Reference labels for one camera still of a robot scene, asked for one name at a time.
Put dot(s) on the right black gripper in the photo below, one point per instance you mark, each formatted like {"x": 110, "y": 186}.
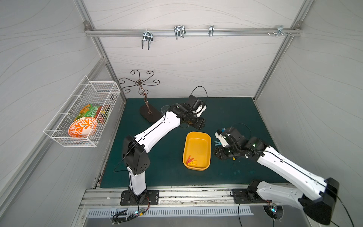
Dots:
{"x": 224, "y": 150}

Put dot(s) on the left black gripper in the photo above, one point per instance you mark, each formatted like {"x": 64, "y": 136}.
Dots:
{"x": 197, "y": 122}

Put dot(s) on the yellow plastic storage box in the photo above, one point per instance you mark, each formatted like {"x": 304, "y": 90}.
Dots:
{"x": 197, "y": 146}

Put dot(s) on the red clothespin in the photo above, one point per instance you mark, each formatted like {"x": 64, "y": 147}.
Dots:
{"x": 189, "y": 160}

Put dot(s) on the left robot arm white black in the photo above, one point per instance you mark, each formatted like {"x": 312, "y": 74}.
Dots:
{"x": 136, "y": 148}

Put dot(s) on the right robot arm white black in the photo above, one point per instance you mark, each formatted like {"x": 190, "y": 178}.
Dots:
{"x": 313, "y": 194}

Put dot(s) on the clear drinking glass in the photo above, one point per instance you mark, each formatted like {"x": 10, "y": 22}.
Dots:
{"x": 164, "y": 108}

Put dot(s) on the dark metal cup stand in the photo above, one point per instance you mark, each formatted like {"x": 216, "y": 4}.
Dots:
{"x": 149, "y": 112}

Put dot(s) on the metal double hook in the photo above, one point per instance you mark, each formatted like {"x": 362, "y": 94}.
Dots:
{"x": 179, "y": 31}
{"x": 147, "y": 39}

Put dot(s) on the small metal hook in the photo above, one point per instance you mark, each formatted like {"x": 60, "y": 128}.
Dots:
{"x": 211, "y": 31}

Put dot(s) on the green snack packet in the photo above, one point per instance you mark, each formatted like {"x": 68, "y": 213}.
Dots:
{"x": 100, "y": 113}

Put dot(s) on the orange patterned bowl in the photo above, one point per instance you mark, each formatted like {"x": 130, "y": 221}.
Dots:
{"x": 83, "y": 127}

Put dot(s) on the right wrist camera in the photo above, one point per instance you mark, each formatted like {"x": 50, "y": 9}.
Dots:
{"x": 220, "y": 138}

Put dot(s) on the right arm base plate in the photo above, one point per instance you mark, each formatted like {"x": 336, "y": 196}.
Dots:
{"x": 243, "y": 196}

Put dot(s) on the white slotted cable duct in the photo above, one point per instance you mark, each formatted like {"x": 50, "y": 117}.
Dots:
{"x": 153, "y": 212}

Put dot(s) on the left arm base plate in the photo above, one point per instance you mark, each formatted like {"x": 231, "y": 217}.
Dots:
{"x": 147, "y": 197}

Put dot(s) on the round floor cable port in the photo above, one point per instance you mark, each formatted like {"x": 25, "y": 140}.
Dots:
{"x": 275, "y": 212}

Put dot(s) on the white wire basket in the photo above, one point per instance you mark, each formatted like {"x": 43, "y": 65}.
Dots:
{"x": 98, "y": 93}

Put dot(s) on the metal crossbar rail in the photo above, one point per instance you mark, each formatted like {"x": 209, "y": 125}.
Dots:
{"x": 190, "y": 32}

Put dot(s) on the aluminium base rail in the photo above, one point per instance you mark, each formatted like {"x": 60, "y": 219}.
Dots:
{"x": 195, "y": 196}

